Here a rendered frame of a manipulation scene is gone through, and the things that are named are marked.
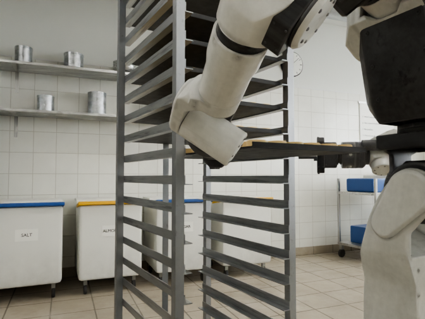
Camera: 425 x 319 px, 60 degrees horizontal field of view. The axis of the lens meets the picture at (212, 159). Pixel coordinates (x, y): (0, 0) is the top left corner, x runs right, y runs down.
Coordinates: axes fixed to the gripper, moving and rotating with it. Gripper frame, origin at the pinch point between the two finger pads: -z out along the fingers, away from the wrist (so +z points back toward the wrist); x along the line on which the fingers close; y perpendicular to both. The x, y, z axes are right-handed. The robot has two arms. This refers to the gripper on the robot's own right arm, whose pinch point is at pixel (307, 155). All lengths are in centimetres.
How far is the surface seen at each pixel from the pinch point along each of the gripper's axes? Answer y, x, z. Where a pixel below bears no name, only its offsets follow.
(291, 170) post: -8.2, -5.0, -5.6
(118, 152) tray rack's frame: -19, 3, -81
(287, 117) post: -7.6, 14.4, -7.0
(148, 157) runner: 1, 0, -58
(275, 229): -11.9, -27.2, -11.9
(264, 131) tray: -2.5, 9.0, -15.0
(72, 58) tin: -166, 101, -211
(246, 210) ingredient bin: -227, -42, -57
